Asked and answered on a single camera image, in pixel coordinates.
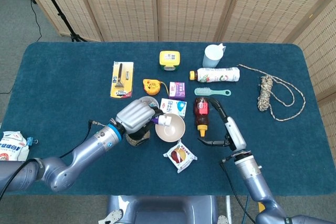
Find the blue binder clip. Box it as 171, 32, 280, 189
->
25, 136, 39, 147

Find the beige plastic bowl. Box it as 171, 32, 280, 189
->
154, 113, 186, 143

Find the white table leg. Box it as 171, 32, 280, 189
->
226, 195, 233, 224

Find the yellow tape measure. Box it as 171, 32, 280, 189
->
142, 78, 170, 97

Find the purple white small carton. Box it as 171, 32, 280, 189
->
169, 81, 186, 101

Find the black tripod stand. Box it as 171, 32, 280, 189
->
33, 0, 88, 42

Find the beige braided rope bundle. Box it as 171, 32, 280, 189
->
237, 63, 307, 122

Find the teal plastic hairbrush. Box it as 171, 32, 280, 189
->
194, 87, 232, 97

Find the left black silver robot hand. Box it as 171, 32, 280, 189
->
115, 99, 165, 141

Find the blue white milk carton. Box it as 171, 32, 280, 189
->
159, 98, 188, 119

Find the white sugar bag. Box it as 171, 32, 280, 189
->
0, 130, 30, 162

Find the purple white toothpaste tube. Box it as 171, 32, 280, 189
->
151, 113, 173, 127

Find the yellow floor tape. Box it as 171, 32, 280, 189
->
257, 195, 267, 213

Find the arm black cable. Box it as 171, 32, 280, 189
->
0, 120, 110, 201
219, 153, 255, 224

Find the yellow razor blister pack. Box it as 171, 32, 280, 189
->
109, 60, 135, 100

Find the clear tub of binder clips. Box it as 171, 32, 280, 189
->
138, 95, 160, 108

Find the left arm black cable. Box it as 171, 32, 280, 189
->
0, 120, 110, 201

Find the green tub with yellow lid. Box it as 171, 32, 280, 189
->
159, 50, 181, 72

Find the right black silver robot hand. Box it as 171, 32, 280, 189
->
197, 97, 247, 154

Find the honey bottle yellow nozzle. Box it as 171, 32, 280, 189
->
193, 97, 211, 137

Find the light blue mug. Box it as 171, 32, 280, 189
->
202, 42, 227, 69

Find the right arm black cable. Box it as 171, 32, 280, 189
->
219, 153, 255, 224

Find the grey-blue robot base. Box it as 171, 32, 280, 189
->
106, 195, 218, 224

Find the white snack packet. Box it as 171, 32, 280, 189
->
163, 140, 198, 174

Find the dark blue table mat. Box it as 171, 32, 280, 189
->
0, 41, 336, 196

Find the white lotion bottle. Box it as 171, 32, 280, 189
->
188, 67, 241, 83

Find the thin black floor cable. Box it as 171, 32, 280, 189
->
0, 0, 43, 95

